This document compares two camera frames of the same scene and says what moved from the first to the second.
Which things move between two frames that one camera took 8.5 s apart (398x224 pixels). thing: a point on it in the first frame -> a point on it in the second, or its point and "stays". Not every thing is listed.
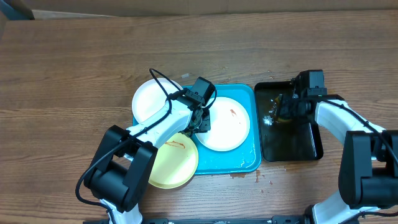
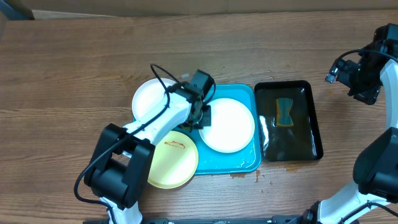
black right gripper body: x=285 y=109 -> x=345 y=73
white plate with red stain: x=149 y=98 stays
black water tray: x=285 y=141 stays
